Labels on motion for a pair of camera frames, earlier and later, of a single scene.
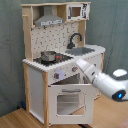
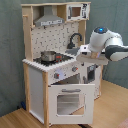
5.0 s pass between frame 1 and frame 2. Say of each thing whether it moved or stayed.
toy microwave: stayed
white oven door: stayed
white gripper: moved
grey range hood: stayed
